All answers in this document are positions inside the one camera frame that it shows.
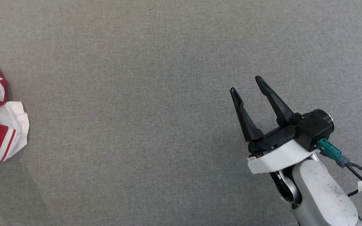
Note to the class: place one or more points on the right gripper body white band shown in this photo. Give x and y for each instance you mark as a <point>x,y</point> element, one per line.
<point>281,157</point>

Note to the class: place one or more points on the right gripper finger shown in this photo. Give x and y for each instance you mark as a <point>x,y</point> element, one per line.
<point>278,106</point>
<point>247,122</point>

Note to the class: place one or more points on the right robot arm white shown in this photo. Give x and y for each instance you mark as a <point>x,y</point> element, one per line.
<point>319,194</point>

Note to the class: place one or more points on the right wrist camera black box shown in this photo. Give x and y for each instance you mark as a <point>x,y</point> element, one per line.
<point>313,127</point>

